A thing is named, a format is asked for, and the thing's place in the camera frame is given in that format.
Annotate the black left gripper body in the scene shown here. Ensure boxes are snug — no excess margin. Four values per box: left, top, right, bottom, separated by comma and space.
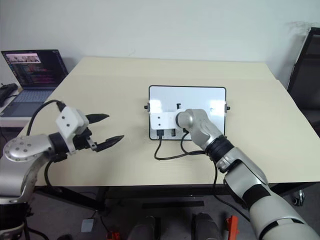
72, 126, 98, 153

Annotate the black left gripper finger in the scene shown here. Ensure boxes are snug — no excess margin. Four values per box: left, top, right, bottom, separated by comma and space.
86, 113, 111, 124
95, 135, 125, 153

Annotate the black framed desktop whiteboard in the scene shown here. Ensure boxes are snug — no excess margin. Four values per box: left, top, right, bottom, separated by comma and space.
144, 85, 232, 141

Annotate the black flat floor strip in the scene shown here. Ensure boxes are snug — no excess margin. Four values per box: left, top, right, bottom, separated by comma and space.
141, 200, 205, 209

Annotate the open laptop with lit screen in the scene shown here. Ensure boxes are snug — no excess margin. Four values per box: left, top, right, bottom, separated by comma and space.
0, 49, 70, 118

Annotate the grey foot pedal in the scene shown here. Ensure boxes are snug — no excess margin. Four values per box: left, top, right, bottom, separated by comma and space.
80, 218, 95, 233

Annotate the black handheld device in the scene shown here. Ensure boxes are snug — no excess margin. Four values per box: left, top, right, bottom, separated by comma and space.
0, 83, 19, 106

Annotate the orange clamp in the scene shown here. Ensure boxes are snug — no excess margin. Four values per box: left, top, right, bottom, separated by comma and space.
225, 215, 238, 234

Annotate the black office chair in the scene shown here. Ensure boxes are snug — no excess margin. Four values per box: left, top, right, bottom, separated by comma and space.
286, 26, 320, 139

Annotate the black caster wheel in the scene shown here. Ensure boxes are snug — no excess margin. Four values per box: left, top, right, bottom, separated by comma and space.
292, 190, 307, 207

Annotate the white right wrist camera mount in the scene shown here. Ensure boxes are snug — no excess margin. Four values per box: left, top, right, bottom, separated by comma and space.
149, 111, 179, 131

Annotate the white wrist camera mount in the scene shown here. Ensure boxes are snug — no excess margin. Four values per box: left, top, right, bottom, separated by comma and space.
149, 111, 179, 131
55, 106, 90, 139

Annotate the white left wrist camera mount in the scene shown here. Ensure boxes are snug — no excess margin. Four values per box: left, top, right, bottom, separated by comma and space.
55, 106, 90, 139

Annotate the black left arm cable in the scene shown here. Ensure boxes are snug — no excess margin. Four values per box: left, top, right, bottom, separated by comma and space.
26, 99, 67, 188

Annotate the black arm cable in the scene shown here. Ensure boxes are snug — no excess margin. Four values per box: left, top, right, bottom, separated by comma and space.
26, 99, 67, 188
153, 128, 252, 223

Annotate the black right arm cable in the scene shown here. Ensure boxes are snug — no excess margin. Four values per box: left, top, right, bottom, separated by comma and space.
153, 128, 252, 223

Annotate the black table frame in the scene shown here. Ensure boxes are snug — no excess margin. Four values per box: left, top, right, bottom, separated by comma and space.
34, 183, 320, 216

